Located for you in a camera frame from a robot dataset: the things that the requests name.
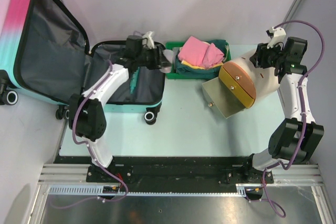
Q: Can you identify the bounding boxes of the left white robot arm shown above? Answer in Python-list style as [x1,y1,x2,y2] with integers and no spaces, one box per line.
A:
[68,33,169,182]

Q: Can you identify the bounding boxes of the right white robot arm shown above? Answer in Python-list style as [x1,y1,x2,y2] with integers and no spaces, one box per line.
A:
[242,37,324,183]

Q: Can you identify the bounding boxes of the clear plastic bottle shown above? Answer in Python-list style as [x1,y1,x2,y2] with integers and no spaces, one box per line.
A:
[160,49,174,73]

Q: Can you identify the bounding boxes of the dark green shorts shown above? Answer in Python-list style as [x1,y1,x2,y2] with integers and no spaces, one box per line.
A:
[175,39,229,81]

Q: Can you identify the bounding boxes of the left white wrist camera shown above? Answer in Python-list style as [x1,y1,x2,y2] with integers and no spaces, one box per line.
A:
[142,31,155,49]

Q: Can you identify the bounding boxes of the teal tube bottle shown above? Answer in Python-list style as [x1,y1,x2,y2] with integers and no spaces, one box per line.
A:
[130,68,140,94]

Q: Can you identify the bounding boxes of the yellow towel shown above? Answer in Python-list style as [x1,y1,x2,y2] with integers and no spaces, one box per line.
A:
[181,60,224,70]

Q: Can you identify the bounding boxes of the pink cloth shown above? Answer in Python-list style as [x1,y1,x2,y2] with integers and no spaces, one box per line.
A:
[177,36,225,68]

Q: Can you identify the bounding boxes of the white cylinder with orange-yellow face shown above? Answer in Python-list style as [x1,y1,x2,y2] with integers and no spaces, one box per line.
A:
[202,49,280,118]

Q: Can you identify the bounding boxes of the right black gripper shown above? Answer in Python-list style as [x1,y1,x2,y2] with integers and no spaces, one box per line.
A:
[249,41,286,70]

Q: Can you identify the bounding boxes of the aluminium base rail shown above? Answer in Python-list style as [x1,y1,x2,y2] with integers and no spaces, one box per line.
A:
[38,157,324,200]

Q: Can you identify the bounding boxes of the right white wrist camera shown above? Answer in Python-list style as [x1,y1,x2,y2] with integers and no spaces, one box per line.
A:
[266,27,286,49]

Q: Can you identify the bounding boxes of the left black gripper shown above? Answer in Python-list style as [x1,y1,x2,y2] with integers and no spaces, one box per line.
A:
[136,45,172,71]

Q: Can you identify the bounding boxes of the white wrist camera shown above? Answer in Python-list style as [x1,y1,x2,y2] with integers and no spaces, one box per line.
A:
[142,31,155,49]
[266,27,286,49]

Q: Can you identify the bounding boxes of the pink and teal kids suitcase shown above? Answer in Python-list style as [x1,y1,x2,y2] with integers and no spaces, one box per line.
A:
[0,0,166,125]

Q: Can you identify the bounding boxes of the green plastic tray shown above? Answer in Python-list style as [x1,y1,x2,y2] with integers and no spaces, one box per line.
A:
[165,41,233,80]

